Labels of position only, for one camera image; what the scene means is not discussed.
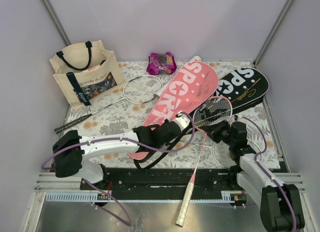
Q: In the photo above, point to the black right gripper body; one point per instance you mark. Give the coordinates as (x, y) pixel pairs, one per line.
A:
(222, 132)

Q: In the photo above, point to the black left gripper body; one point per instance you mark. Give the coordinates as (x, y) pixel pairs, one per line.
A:
(167, 120)

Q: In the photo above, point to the pink frame badminton racket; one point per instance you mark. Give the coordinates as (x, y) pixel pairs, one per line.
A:
(214, 110)

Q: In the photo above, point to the black racket cover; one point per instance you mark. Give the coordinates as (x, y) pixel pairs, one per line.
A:
(244, 87)

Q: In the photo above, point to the pink racket cover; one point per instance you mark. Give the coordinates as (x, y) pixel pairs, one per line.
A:
(194, 83)

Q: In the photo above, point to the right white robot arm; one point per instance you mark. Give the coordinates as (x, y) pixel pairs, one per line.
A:
(280, 206)

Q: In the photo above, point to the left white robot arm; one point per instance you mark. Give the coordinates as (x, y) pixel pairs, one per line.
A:
(73, 153)

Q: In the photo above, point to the floral patterned table mat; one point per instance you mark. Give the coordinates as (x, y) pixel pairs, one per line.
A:
(123, 116)

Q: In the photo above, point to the purple snack packet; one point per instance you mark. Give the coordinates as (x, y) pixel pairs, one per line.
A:
(161, 64)

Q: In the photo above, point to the beige canvas tote bag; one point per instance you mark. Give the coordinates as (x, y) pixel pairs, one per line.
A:
(85, 72)

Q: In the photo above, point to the white frame racket black handle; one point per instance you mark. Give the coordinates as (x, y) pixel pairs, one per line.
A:
(221, 152)

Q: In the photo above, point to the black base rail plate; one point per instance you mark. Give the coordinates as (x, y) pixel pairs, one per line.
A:
(166, 184)

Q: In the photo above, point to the white cable duct strip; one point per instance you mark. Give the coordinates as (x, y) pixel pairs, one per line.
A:
(95, 197)

